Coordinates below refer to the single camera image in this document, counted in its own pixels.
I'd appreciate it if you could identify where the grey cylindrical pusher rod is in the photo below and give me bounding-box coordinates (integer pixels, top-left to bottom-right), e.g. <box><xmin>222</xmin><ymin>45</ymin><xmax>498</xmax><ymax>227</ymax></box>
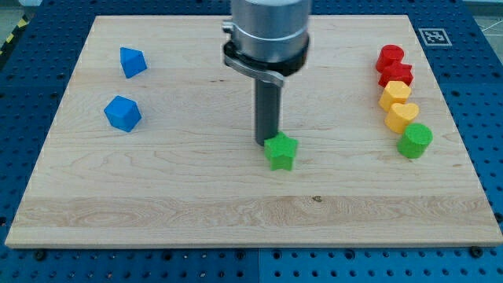
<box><xmin>255</xmin><ymin>79</ymin><xmax>281</xmax><ymax>146</ymax></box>

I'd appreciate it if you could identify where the green star block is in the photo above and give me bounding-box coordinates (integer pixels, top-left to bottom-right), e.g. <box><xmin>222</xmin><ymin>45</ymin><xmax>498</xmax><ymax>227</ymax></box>
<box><xmin>264</xmin><ymin>131</ymin><xmax>299</xmax><ymax>171</ymax></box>

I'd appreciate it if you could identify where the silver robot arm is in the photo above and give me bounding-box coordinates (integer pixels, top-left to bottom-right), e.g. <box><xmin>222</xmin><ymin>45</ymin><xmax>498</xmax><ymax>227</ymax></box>
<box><xmin>222</xmin><ymin>0</ymin><xmax>311</xmax><ymax>145</ymax></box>

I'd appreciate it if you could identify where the red star block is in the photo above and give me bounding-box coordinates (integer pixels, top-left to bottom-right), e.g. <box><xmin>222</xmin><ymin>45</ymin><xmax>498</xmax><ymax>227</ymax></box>
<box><xmin>378</xmin><ymin>61</ymin><xmax>413</xmax><ymax>87</ymax></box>

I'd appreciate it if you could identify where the wooden board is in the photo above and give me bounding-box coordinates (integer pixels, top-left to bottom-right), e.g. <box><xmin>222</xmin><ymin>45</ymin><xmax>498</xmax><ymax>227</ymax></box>
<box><xmin>6</xmin><ymin>15</ymin><xmax>502</xmax><ymax>249</ymax></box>

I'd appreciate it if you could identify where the yellow pentagon block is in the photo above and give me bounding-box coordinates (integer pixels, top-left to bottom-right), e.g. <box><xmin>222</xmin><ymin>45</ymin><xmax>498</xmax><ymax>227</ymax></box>
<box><xmin>378</xmin><ymin>81</ymin><xmax>412</xmax><ymax>112</ymax></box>

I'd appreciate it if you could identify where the red cylinder block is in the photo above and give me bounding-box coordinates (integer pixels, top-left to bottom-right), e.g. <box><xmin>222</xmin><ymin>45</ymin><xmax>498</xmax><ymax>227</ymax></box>
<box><xmin>376</xmin><ymin>44</ymin><xmax>405</xmax><ymax>73</ymax></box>

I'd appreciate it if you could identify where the yellow heart block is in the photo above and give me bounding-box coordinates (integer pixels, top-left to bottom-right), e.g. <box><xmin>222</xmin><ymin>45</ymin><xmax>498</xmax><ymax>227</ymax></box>
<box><xmin>384</xmin><ymin>103</ymin><xmax>420</xmax><ymax>134</ymax></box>

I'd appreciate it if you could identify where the blue pyramid block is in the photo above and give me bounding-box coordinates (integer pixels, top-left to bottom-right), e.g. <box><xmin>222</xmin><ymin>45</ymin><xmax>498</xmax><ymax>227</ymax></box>
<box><xmin>119</xmin><ymin>47</ymin><xmax>147</xmax><ymax>79</ymax></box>

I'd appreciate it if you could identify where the blue cube block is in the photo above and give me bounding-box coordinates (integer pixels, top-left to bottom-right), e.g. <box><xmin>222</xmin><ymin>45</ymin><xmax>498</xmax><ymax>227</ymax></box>
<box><xmin>104</xmin><ymin>96</ymin><xmax>141</xmax><ymax>132</ymax></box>

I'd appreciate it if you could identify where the green cylinder block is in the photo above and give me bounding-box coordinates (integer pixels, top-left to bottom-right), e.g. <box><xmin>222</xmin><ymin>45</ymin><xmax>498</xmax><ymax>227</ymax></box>
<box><xmin>397</xmin><ymin>123</ymin><xmax>433</xmax><ymax>159</ymax></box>

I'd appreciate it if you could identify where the white fiducial marker tag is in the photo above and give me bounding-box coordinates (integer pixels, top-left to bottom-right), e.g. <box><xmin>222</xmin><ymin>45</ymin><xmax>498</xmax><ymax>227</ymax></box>
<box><xmin>419</xmin><ymin>28</ymin><xmax>452</xmax><ymax>46</ymax></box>

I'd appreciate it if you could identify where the black yellow hazard tape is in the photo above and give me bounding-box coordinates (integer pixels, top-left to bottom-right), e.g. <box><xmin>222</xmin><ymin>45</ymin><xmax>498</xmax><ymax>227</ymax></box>
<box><xmin>1</xmin><ymin>14</ymin><xmax>30</xmax><ymax>57</ymax></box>

